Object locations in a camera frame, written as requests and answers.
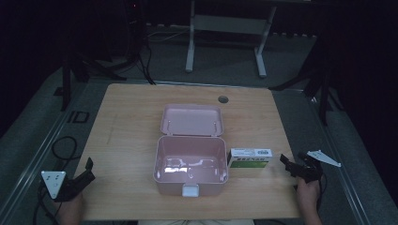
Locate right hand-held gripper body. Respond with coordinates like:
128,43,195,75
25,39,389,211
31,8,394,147
295,149,343,185

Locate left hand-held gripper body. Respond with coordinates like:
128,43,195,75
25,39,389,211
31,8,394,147
40,170,84,203

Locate white and green medicine box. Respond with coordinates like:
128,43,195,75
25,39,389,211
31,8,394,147
226,147,273,170

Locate pink plastic storage box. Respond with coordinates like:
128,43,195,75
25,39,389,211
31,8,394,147
152,103,228,198

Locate person's right hand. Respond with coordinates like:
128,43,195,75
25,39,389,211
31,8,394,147
296,177,321,215

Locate person's left hand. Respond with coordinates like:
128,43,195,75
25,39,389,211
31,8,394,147
55,192,86,225

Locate black metal stand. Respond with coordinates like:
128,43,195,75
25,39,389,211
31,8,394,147
54,51,128,113
268,34,345,127

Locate dark computer tower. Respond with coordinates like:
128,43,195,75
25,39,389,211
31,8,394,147
123,0,148,65

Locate black cable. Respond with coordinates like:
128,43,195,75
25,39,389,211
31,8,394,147
32,135,79,225
314,172,328,214

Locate black floor cables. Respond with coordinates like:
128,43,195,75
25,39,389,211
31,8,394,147
136,38,158,86

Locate white metal desk frame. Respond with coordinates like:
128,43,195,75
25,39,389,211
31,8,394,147
184,0,278,79

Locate white floor cable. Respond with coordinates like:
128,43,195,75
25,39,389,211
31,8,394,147
145,29,191,44

